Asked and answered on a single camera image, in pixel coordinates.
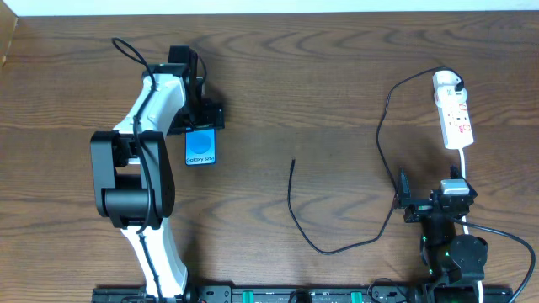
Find blue Galaxy smartphone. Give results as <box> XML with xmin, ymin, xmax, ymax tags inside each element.
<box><xmin>185</xmin><ymin>129</ymin><xmax>216</xmax><ymax>166</ymax></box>

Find black charger cable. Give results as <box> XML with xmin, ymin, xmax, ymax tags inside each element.
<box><xmin>287</xmin><ymin>66</ymin><xmax>466</xmax><ymax>256</ymax></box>

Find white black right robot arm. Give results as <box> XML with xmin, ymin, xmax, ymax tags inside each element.
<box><xmin>394</xmin><ymin>166</ymin><xmax>488</xmax><ymax>302</ymax></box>

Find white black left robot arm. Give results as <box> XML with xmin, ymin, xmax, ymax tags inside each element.
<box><xmin>90</xmin><ymin>38</ymin><xmax>225</xmax><ymax>302</ymax></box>

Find white power strip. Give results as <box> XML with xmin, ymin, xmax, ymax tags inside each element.
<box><xmin>432</xmin><ymin>69</ymin><xmax>474</xmax><ymax>150</ymax></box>

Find brown wooden side panel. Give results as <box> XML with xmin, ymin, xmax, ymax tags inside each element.
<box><xmin>0</xmin><ymin>0</ymin><xmax>19</xmax><ymax>67</ymax></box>

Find white power strip cord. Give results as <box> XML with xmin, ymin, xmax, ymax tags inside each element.
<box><xmin>457</xmin><ymin>146</ymin><xmax>485</xmax><ymax>303</ymax></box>

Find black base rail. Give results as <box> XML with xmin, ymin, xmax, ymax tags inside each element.
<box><xmin>90</xmin><ymin>284</ymin><xmax>513</xmax><ymax>303</ymax></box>

